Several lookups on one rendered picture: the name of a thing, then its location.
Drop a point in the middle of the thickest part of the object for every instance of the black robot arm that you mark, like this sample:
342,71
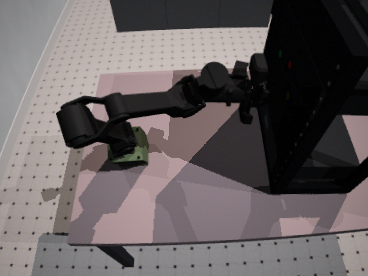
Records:
79,127

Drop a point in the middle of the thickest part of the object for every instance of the black server rack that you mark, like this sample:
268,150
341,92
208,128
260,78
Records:
334,58

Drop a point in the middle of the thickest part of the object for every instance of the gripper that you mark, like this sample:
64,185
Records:
239,90

